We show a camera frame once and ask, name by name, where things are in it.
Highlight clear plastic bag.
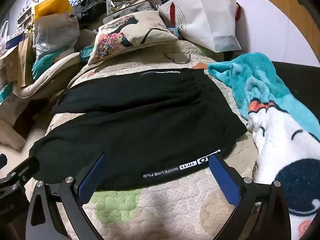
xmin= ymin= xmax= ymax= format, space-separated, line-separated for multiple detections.
xmin=34 ymin=15 xmax=80 ymax=60

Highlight grey cloth bag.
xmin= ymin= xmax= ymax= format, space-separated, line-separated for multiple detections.
xmin=104 ymin=2 xmax=157 ymax=23

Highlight black furniture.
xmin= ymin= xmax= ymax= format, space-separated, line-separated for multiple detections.
xmin=271 ymin=60 xmax=320 ymax=100

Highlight yellow bag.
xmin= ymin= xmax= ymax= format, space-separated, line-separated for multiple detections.
xmin=34 ymin=0 xmax=73 ymax=23

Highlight white shelf unit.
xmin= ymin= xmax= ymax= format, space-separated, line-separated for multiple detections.
xmin=16 ymin=7 xmax=34 ymax=33

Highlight teal packet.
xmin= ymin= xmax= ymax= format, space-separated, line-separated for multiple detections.
xmin=79 ymin=45 xmax=96 ymax=63

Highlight black pants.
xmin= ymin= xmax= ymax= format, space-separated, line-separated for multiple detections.
xmin=29 ymin=67 xmax=248 ymax=190

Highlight beige padded mat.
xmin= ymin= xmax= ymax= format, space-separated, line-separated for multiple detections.
xmin=12 ymin=51 xmax=85 ymax=99

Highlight black cloth bag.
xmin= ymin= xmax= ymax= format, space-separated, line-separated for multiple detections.
xmin=72 ymin=0 xmax=110 ymax=20

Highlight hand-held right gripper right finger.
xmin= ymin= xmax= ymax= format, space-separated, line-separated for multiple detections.
xmin=209 ymin=153 xmax=292 ymax=240

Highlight floral printed cushion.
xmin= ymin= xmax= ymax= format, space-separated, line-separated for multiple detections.
xmin=87 ymin=10 xmax=179 ymax=65

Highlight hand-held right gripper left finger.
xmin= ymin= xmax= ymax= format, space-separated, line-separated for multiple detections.
xmin=26 ymin=153 xmax=107 ymax=240

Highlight teal plush printed blanket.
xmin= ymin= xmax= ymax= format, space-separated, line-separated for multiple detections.
xmin=207 ymin=52 xmax=320 ymax=240

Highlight teal plastic bag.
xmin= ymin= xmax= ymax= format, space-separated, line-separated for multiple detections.
xmin=32 ymin=49 xmax=68 ymax=77

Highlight wooden board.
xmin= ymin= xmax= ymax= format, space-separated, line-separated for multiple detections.
xmin=237 ymin=0 xmax=320 ymax=55

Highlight quilted patterned bedspread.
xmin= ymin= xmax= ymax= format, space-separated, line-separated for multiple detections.
xmin=32 ymin=40 xmax=265 ymax=240

